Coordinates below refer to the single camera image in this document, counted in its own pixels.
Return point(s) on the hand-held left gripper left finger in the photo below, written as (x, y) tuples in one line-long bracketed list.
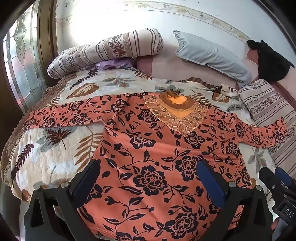
[(85, 186)]

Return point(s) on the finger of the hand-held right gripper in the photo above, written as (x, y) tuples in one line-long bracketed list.
[(285, 177), (269, 179)]

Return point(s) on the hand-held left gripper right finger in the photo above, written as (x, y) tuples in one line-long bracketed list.
[(214, 186)]

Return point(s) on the orange floral blouse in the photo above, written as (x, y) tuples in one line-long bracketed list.
[(150, 150)]

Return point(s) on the leaf print blanket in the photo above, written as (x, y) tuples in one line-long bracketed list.
[(46, 157)]

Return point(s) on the striped floral pillow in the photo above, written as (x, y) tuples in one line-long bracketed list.
[(104, 51), (268, 104)]

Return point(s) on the black cloth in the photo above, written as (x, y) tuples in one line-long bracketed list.
[(270, 62)]

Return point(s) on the purple cloth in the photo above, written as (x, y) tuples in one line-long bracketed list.
[(115, 63)]

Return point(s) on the grey pillow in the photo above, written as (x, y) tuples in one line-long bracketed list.
[(208, 56)]

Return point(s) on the pink bed sheet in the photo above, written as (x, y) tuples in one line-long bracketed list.
[(161, 64)]

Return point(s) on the stained glass window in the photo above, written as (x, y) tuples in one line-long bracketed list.
[(23, 64)]

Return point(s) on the wooden window frame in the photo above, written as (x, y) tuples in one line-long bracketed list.
[(47, 34)]

